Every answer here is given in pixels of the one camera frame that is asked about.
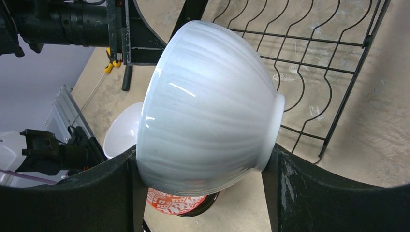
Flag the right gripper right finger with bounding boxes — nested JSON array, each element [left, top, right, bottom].
[[262, 145, 410, 232]]

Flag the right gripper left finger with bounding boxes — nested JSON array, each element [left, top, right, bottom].
[[0, 146, 149, 232]]

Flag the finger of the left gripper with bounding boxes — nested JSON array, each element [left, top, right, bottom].
[[121, 65, 133, 91], [128, 0, 166, 65]]

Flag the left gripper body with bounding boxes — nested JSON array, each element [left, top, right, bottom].
[[106, 0, 132, 64]]

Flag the orange white bowl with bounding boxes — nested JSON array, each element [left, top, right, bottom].
[[103, 102, 143, 159]]

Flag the white ribbed bowl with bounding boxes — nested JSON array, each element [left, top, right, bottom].
[[136, 20, 285, 196]]

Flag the black wire dish rack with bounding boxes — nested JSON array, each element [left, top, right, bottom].
[[170, 0, 392, 165]]

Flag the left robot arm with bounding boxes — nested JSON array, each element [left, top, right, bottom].
[[0, 0, 166, 84]]

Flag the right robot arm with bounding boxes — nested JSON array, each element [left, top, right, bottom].
[[0, 127, 410, 232]]

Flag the red patterned black bowl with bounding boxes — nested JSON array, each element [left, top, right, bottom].
[[146, 188, 221, 218]]

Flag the yellow handled pliers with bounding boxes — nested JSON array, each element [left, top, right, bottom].
[[104, 47, 122, 74]]

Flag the aluminium frame rail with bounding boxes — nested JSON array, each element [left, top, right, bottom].
[[41, 85, 94, 143]]

